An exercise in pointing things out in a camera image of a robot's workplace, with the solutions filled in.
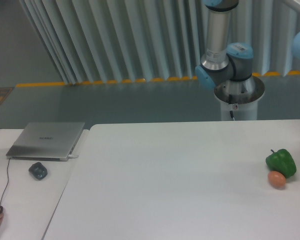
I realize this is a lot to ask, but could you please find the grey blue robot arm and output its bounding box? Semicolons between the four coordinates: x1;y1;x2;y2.
195;0;300;88

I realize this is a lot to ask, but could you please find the green bell pepper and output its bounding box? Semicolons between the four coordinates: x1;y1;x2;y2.
265;148;297;179

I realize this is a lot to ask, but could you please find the silver closed laptop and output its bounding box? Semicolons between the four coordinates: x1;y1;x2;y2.
6;122;85;161

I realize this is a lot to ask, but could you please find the white usb plug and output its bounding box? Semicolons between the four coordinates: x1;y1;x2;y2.
68;154;79;159

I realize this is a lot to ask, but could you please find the folding partition screen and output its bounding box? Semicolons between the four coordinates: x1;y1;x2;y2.
21;0;300;85

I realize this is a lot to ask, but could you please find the brown egg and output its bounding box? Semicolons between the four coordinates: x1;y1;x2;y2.
267;171;286;189

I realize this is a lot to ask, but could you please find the black mouse cable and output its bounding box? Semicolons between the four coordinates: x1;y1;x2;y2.
0;158;11;207

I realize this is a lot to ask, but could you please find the black pedestal cable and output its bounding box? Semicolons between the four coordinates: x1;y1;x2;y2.
227;93;236;122

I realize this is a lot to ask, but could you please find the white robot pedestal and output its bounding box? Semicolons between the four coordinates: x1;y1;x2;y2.
214;75;265;121

